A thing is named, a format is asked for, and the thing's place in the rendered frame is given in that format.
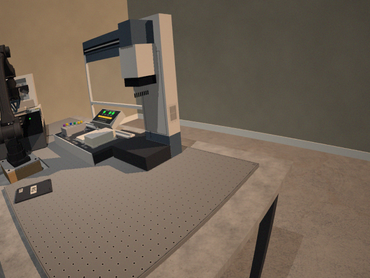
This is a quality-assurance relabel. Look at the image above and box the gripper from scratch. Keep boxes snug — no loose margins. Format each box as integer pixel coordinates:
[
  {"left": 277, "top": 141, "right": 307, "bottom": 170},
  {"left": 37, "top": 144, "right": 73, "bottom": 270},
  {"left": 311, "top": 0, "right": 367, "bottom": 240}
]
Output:
[{"left": 8, "top": 87, "right": 21, "bottom": 113}]

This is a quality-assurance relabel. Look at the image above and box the beige benchtop instrument with black keypad panel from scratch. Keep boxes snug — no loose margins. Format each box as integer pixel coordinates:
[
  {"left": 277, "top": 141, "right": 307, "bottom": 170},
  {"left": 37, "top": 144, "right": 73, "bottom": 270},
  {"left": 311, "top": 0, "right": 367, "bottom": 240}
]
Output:
[{"left": 0, "top": 73, "right": 47, "bottom": 160}]

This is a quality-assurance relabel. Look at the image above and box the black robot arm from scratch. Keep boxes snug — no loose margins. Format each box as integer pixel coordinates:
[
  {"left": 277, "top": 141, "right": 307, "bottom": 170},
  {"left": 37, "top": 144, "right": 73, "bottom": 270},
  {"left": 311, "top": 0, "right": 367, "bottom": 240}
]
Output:
[{"left": 0, "top": 44, "right": 31, "bottom": 168}]

